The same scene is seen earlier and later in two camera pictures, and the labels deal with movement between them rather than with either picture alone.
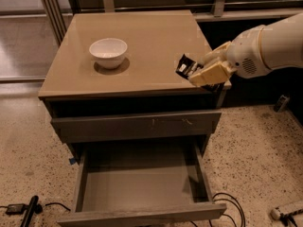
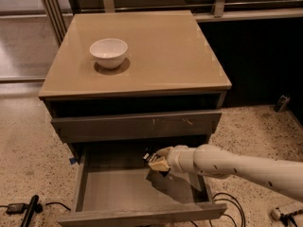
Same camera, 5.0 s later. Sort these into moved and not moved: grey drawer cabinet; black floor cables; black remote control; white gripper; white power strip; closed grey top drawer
Moved: black remote control; white gripper
Not moved: closed grey top drawer; grey drawer cabinet; black floor cables; white power strip
